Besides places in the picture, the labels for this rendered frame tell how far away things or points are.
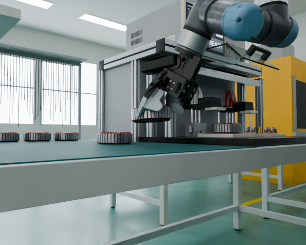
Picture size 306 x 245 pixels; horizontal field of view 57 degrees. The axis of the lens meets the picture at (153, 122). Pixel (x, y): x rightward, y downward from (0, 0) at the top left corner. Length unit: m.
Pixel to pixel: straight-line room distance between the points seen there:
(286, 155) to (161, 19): 0.75
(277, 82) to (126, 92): 3.88
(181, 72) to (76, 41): 7.50
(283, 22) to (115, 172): 0.51
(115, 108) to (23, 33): 6.54
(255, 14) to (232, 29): 0.05
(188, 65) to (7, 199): 0.51
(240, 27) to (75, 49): 7.56
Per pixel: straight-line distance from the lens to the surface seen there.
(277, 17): 0.73
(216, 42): 1.31
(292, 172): 4.76
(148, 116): 0.72
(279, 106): 4.81
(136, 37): 1.39
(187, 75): 0.71
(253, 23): 0.64
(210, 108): 1.08
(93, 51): 8.34
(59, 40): 7.96
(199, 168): 0.54
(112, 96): 1.26
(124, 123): 1.18
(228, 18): 0.63
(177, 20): 1.20
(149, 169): 0.46
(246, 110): 1.28
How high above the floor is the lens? 0.79
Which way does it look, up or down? 2 degrees up
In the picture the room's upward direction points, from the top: straight up
